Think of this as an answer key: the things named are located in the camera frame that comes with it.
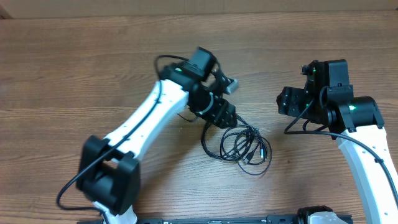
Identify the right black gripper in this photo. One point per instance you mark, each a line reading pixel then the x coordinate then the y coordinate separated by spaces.
pixel 289 102

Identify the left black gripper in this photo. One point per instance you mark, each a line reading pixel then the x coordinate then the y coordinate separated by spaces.
pixel 220 114

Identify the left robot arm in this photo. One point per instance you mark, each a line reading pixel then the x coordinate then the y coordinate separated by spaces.
pixel 109 170

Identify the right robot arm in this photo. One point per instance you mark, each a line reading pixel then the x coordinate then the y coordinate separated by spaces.
pixel 355 123

